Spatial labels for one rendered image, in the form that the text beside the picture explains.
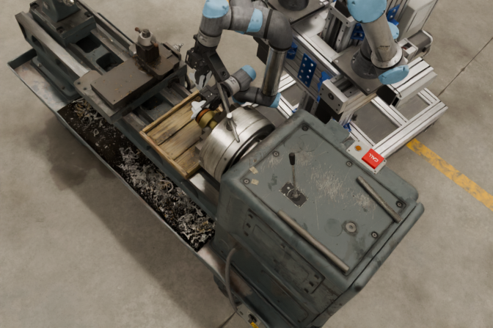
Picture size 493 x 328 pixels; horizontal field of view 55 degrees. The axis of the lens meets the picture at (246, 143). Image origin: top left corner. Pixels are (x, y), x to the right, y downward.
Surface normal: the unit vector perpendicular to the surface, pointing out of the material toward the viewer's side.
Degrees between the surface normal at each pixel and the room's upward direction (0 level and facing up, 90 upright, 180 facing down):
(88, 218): 0
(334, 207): 0
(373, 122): 0
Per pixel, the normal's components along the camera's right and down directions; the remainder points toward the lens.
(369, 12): 0.09, 0.78
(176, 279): 0.10, -0.53
